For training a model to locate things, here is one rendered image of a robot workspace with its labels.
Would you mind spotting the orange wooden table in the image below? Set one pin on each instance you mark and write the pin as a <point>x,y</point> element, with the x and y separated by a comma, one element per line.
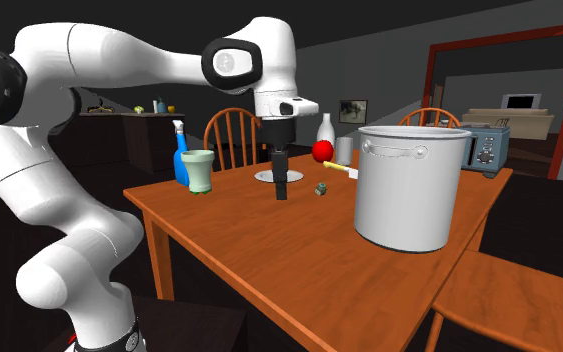
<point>286,244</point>

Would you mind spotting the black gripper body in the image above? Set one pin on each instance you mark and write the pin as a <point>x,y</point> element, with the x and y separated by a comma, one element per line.
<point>279,131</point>

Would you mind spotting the dark robot stand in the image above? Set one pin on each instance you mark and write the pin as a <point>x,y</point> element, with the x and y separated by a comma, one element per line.
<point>188,326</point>

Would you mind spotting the orange wooden spindle chair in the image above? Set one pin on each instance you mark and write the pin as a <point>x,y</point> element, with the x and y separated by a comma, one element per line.
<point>515,297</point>
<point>429,113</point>
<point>234,113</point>

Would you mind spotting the pale green cup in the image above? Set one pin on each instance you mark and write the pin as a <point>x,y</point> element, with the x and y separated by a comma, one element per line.
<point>199,170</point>

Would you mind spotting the white bottle vase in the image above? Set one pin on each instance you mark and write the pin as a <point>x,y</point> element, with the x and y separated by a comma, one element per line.
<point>326,130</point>

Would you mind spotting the grey cup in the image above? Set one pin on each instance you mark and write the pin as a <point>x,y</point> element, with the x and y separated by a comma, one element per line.
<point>344,151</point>

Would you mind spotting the grey round plate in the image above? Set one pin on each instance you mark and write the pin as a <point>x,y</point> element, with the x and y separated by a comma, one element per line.
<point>264,176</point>

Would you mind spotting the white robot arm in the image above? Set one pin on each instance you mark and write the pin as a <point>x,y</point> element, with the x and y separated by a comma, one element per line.
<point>91,58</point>

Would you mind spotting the beige sofa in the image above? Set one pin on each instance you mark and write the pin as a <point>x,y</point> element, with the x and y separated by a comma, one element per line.
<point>529,124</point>

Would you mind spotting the small green block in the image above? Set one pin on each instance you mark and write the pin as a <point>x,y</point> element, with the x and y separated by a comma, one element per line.
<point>321,189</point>

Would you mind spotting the dark sideboard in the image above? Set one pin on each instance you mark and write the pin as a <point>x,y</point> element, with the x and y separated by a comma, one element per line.
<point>139,139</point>

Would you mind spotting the large white pot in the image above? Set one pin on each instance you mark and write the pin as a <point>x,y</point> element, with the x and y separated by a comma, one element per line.
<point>405,195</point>

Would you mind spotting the dark wall picture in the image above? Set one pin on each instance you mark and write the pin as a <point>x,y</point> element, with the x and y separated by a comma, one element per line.
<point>353,111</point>

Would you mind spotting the red apple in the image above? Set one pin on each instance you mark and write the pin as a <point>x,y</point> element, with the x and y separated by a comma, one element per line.
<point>322,151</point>

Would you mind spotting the white-framed television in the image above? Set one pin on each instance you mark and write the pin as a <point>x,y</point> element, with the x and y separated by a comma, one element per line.
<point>521,101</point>

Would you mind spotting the blue spray bottle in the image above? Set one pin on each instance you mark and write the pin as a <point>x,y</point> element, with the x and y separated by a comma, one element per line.
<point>180,166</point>

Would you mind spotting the blue toaster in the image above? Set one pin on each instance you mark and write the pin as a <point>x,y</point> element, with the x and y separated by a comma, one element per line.
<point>488,148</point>

